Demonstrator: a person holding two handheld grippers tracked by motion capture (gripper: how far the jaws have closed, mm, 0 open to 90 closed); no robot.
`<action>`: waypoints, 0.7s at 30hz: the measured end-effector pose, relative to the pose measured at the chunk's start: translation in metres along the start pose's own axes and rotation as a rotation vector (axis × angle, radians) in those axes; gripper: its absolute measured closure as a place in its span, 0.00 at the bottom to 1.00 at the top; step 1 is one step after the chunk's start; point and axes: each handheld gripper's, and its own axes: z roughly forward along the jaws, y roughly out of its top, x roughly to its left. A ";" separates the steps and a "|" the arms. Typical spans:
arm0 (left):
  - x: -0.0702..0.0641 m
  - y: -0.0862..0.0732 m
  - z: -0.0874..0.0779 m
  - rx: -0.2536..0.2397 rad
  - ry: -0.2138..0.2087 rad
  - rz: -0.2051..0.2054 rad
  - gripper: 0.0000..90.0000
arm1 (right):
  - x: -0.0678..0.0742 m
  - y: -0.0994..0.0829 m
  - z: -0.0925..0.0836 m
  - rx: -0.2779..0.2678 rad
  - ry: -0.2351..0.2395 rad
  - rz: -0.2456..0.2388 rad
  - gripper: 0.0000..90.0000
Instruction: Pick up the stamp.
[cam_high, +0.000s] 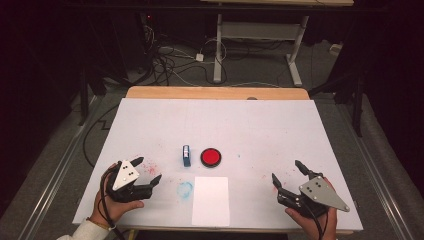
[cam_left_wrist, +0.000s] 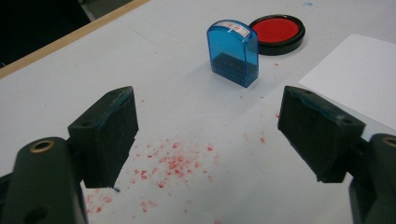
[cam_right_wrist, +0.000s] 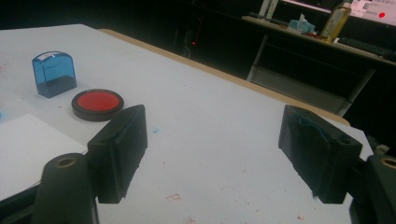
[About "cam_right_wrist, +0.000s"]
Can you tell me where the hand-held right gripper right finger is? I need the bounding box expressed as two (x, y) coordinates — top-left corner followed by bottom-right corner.
(277, 105), (363, 204)

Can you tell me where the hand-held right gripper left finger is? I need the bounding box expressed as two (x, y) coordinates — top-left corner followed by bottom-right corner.
(87, 104), (149, 204)

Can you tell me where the blue translucent stamp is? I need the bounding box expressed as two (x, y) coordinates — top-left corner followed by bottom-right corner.
(32, 50), (78, 87)

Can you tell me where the round red ink pad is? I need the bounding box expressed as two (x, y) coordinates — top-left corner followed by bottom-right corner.
(71, 89), (125, 122)

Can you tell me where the white paper sheet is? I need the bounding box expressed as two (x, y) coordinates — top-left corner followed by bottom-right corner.
(0, 113), (89, 202)

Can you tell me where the large white board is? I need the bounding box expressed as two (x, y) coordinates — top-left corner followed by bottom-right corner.
(0, 23), (375, 224)

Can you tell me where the black keyboard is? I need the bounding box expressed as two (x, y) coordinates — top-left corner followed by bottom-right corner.
(337, 35), (396, 63)

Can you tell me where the wooden table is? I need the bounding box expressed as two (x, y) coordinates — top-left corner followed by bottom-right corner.
(97, 28), (351, 127)

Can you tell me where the blue tissue pack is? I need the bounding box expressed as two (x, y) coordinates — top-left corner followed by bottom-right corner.
(287, 13), (317, 35)

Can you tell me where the yellow liquid bottle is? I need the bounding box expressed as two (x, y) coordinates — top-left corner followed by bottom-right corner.
(319, 0), (355, 44)

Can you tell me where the computer monitor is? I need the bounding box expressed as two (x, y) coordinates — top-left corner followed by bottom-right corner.
(281, 0), (396, 28)

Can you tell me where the white metal frame desk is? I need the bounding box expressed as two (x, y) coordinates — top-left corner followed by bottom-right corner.
(242, 14), (396, 118)

